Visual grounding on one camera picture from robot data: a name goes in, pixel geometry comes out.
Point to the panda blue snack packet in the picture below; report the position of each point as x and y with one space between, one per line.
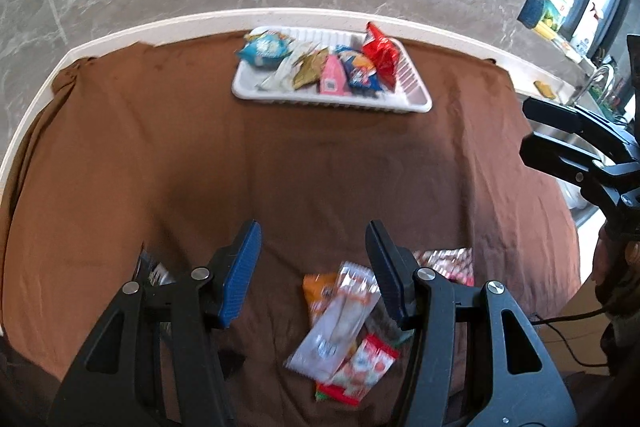
266 50

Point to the blue hanging towel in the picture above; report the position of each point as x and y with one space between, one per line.
531 13

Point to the blue orange snack packet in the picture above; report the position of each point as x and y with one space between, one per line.
361 74

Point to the pink Pororo packet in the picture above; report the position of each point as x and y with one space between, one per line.
333 80

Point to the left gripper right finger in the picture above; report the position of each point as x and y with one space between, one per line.
510 378

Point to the gold snack packet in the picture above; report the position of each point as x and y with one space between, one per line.
311 66

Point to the red white patterned packet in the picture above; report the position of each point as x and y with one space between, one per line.
454 264

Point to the white plastic tray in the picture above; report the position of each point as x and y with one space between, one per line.
410 96

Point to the yellow sponge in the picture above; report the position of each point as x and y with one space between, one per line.
545 90

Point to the red snack bag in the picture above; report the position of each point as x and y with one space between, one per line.
383 53

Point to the brown tablecloth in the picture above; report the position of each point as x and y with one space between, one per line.
147 149

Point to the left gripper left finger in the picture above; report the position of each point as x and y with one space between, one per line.
116 378

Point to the white long noodle packet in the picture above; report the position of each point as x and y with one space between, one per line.
282 79

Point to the red fruit candy packet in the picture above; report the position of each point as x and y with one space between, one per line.
361 372

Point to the clear white sausage packet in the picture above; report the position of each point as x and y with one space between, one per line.
326 346

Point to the green clear seed packet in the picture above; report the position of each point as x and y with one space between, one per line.
380 324

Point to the steel sink faucet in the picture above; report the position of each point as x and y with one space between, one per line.
595 86

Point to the black snack packet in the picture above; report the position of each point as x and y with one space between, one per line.
150 271

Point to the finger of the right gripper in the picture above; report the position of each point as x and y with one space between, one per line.
614 189
575 121

